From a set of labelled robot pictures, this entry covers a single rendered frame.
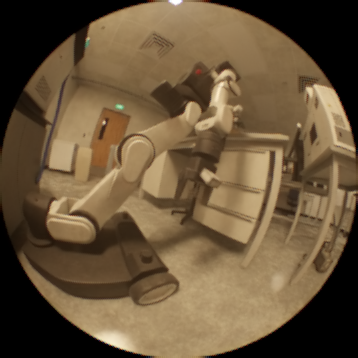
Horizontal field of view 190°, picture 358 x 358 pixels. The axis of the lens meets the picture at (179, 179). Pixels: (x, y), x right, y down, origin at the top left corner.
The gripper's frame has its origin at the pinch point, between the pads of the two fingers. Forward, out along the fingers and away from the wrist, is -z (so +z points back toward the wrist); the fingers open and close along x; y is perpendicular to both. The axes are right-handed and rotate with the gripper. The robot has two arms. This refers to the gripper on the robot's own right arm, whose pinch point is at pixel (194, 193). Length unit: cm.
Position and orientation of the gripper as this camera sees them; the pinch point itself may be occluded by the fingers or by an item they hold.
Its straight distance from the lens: 31.8
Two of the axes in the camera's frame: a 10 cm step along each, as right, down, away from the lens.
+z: 3.1, -9.5, 0.7
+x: 7.9, 2.9, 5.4
